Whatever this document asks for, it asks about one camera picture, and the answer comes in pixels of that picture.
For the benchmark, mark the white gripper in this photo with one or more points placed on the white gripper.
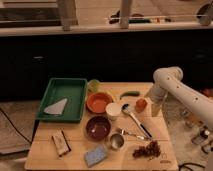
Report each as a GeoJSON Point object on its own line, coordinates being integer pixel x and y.
{"type": "Point", "coordinates": [155, 108]}

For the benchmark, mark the orange apple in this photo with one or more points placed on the orange apple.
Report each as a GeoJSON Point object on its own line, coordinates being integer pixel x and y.
{"type": "Point", "coordinates": [140, 105]}

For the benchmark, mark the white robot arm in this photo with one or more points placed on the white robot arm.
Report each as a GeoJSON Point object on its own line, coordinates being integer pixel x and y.
{"type": "Point", "coordinates": [168, 80]}

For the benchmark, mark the orange red bowl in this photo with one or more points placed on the orange red bowl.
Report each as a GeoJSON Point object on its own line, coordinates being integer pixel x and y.
{"type": "Point", "coordinates": [97, 102]}

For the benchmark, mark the dark maroon bowl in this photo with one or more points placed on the dark maroon bowl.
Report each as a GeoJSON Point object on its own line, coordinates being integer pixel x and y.
{"type": "Point", "coordinates": [98, 128]}

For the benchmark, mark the green chili pepper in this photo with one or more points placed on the green chili pepper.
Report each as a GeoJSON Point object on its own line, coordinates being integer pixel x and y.
{"type": "Point", "coordinates": [129, 93]}

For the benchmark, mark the bunch of red grapes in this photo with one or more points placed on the bunch of red grapes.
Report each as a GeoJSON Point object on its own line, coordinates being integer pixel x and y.
{"type": "Point", "coordinates": [151, 150]}

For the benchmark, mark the white paper cup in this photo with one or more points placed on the white paper cup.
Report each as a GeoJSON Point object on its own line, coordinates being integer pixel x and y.
{"type": "Point", "coordinates": [113, 111]}

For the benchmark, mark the spice bottle rack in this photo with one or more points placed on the spice bottle rack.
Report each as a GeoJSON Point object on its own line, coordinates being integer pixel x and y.
{"type": "Point", "coordinates": [203, 132]}

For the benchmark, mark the metal measuring cup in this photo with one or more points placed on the metal measuring cup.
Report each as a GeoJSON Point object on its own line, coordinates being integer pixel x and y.
{"type": "Point", "coordinates": [116, 140]}

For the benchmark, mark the yellow banana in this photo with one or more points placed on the yellow banana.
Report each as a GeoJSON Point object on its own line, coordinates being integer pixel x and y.
{"type": "Point", "coordinates": [112, 96]}

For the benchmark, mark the small green cup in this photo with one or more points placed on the small green cup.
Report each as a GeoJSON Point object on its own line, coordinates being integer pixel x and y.
{"type": "Point", "coordinates": [93, 85]}

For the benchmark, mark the blue sponge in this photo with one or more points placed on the blue sponge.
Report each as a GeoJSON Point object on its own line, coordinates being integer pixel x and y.
{"type": "Point", "coordinates": [95, 155]}

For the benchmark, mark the green plastic tray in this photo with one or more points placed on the green plastic tray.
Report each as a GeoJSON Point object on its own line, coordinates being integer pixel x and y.
{"type": "Point", "coordinates": [74, 89]}

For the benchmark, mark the grey triangular cloth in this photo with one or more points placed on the grey triangular cloth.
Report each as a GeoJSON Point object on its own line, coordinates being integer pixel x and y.
{"type": "Point", "coordinates": [56, 108]}

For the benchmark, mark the wooden block brush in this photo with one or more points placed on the wooden block brush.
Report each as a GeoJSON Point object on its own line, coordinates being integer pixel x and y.
{"type": "Point", "coordinates": [60, 143]}

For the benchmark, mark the black handled metal spoon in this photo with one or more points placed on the black handled metal spoon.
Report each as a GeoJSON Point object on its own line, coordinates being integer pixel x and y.
{"type": "Point", "coordinates": [128, 113]}

